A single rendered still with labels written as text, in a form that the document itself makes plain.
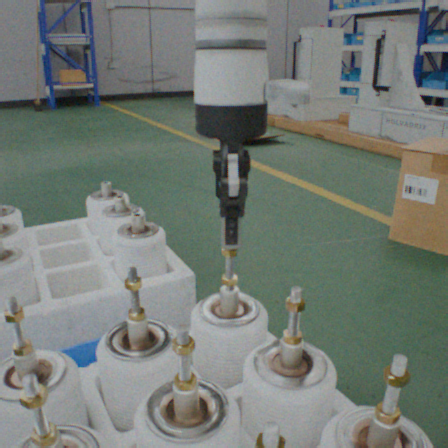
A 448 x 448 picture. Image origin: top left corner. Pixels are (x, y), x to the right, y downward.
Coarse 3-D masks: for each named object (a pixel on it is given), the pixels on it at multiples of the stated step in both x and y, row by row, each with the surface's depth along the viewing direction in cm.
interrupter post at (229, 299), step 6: (222, 288) 50; (234, 288) 50; (222, 294) 50; (228, 294) 49; (234, 294) 50; (222, 300) 50; (228, 300) 50; (234, 300) 50; (222, 306) 51; (228, 306) 50; (234, 306) 50; (222, 312) 51; (228, 312) 50; (234, 312) 51
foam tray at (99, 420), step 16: (272, 336) 58; (80, 368) 51; (96, 368) 51; (192, 368) 52; (96, 384) 51; (240, 384) 49; (96, 400) 46; (240, 400) 48; (336, 400) 46; (96, 416) 44; (112, 432) 42; (128, 432) 42; (240, 432) 42
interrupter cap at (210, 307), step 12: (204, 300) 53; (216, 300) 53; (240, 300) 53; (252, 300) 53; (204, 312) 50; (216, 312) 51; (240, 312) 51; (252, 312) 51; (216, 324) 48; (228, 324) 48; (240, 324) 48
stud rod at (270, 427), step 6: (264, 426) 24; (270, 426) 24; (276, 426) 24; (264, 432) 24; (270, 432) 23; (276, 432) 23; (264, 438) 24; (270, 438) 23; (276, 438) 24; (264, 444) 24; (270, 444) 24; (276, 444) 24
